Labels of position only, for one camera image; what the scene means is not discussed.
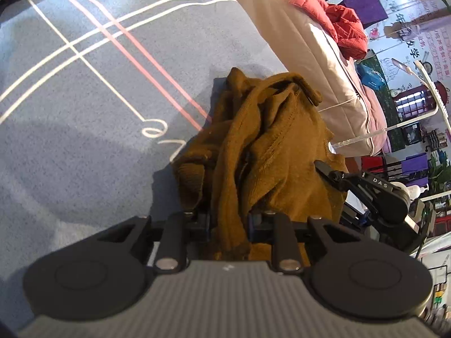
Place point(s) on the pink quilt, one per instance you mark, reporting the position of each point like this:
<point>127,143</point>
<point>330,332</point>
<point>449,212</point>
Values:
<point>377,121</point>

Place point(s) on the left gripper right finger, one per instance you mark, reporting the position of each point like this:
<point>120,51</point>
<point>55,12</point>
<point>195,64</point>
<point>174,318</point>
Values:
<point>276,230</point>

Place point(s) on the white wire rack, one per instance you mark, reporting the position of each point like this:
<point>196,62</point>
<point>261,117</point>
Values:
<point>403,120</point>

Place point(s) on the blue item on sofa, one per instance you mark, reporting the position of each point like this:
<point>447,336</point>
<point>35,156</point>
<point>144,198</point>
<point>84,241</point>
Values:
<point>369,77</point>

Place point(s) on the brown sweater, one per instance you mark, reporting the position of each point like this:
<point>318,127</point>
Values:
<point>259,154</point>

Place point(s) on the red garment on sofa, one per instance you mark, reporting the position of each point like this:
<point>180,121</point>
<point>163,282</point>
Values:
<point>340,22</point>

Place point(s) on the blue striped bed sheet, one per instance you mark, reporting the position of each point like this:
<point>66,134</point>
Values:
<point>97,98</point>

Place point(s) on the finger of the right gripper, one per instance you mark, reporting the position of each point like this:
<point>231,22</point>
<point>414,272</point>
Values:
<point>334,177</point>

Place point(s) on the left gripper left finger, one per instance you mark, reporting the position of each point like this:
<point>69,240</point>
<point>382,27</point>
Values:
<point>178,231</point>

